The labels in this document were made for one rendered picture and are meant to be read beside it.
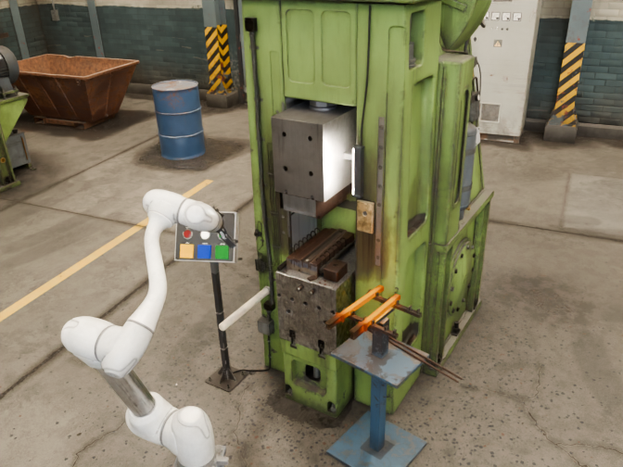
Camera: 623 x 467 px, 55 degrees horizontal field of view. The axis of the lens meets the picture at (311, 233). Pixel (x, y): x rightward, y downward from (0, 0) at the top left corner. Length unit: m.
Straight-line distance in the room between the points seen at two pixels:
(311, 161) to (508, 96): 5.47
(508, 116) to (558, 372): 4.62
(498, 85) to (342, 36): 5.42
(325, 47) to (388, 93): 0.37
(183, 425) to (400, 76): 1.74
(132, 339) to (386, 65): 1.60
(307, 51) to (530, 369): 2.49
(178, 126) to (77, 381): 4.18
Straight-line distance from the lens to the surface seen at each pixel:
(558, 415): 3.96
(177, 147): 7.79
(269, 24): 3.09
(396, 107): 2.83
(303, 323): 3.38
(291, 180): 3.06
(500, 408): 3.91
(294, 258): 3.27
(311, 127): 2.90
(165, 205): 2.31
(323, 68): 2.97
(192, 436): 2.53
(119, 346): 2.12
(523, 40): 8.04
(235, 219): 3.34
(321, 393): 3.65
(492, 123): 8.30
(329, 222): 3.65
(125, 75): 9.69
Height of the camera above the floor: 2.59
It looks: 27 degrees down
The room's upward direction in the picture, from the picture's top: 2 degrees counter-clockwise
